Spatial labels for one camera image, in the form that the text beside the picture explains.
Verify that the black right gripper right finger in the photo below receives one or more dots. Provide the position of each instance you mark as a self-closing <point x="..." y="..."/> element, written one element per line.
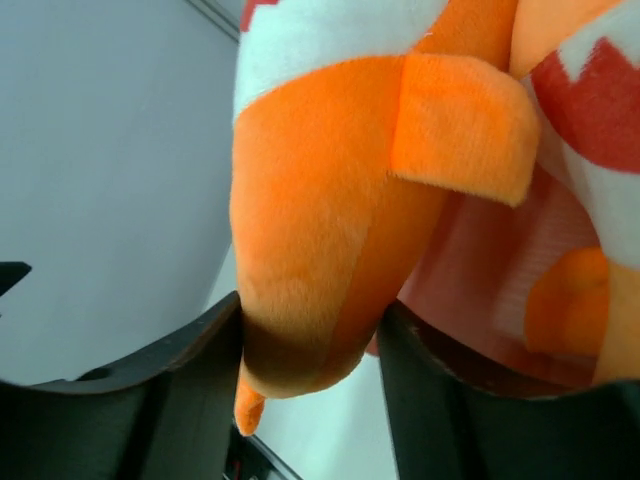
<point x="456" y="414"/>

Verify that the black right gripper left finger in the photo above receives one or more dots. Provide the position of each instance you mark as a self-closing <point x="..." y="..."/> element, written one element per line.
<point x="162" y="412"/>

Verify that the orange shark plush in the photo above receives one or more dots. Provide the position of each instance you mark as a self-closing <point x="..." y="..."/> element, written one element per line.
<point x="353" y="122"/>
<point x="580" y="63"/>

